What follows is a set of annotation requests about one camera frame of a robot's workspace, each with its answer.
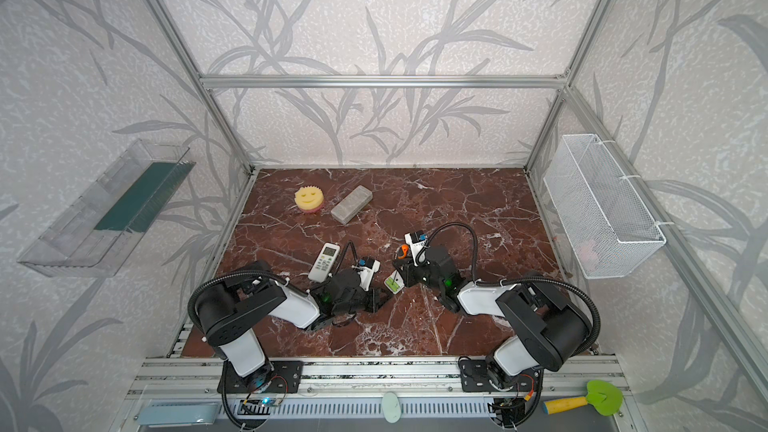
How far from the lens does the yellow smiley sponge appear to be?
1.08 metres

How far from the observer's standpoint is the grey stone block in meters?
1.05

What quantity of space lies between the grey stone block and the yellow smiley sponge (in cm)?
7
